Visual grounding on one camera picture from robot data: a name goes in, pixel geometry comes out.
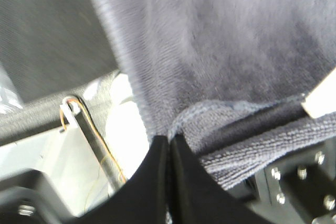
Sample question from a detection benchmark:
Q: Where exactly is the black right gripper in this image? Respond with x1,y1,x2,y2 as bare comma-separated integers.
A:
241,140,336,224

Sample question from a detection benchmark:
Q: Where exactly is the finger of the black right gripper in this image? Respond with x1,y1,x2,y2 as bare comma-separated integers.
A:
301,69,335,119

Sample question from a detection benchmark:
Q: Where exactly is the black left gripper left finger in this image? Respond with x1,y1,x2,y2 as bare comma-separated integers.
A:
78,136,168,224

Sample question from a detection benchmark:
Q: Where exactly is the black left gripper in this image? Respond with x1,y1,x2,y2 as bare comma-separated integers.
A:
1,169,77,223

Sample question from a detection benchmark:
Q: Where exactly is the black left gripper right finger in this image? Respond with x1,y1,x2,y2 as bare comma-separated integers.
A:
170,135,265,223

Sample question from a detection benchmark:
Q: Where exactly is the dark blue-grey towel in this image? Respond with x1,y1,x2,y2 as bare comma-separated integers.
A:
91,0,335,189

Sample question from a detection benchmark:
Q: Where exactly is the black fabric table cover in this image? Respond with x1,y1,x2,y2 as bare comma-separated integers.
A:
1,0,118,143

